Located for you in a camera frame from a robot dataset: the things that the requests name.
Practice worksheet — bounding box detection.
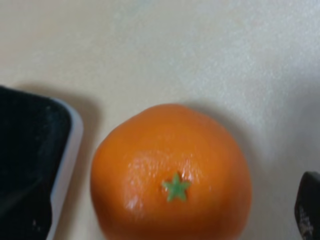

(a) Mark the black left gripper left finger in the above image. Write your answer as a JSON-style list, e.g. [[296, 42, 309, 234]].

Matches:
[[0, 178, 53, 240]]

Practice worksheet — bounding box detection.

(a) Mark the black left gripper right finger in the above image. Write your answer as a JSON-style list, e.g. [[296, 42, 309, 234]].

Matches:
[[294, 171, 320, 240]]

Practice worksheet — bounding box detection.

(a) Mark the orange mandarin fruit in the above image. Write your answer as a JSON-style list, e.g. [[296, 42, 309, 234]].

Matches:
[[90, 104, 252, 240]]

